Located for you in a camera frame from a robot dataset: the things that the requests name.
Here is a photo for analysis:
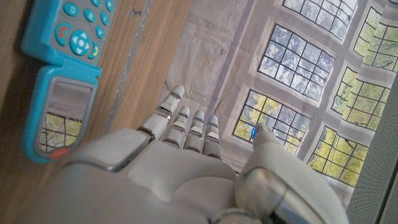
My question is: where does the teal toy flip phone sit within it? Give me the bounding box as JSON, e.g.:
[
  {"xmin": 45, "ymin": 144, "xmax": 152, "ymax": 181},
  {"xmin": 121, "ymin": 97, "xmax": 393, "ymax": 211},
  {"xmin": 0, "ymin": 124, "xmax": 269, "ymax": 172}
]
[{"xmin": 21, "ymin": 0, "xmax": 119, "ymax": 164}]

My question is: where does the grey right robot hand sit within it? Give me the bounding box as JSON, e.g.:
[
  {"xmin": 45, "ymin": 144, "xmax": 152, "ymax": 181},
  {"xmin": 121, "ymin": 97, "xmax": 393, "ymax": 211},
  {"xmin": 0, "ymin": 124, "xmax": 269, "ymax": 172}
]
[{"xmin": 29, "ymin": 84, "xmax": 351, "ymax": 224}]

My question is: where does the printed window backdrop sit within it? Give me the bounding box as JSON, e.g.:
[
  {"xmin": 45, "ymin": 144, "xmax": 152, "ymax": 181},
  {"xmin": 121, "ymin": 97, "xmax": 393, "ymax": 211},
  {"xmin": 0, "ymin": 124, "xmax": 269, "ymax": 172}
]
[{"xmin": 158, "ymin": 0, "xmax": 398, "ymax": 207}]

